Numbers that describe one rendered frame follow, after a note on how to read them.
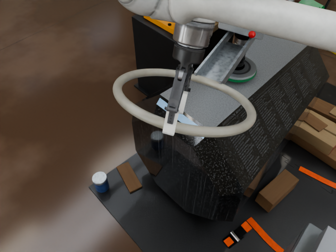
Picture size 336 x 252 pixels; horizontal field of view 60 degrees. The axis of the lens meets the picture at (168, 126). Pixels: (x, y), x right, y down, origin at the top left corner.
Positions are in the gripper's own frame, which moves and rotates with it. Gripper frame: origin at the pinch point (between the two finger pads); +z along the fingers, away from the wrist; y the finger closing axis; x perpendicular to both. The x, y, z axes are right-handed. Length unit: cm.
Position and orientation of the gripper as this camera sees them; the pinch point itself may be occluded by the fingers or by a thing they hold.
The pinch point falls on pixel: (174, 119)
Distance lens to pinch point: 78.7
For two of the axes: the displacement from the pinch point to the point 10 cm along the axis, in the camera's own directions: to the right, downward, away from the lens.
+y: 2.1, -4.3, 8.8
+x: -9.6, -2.6, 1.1
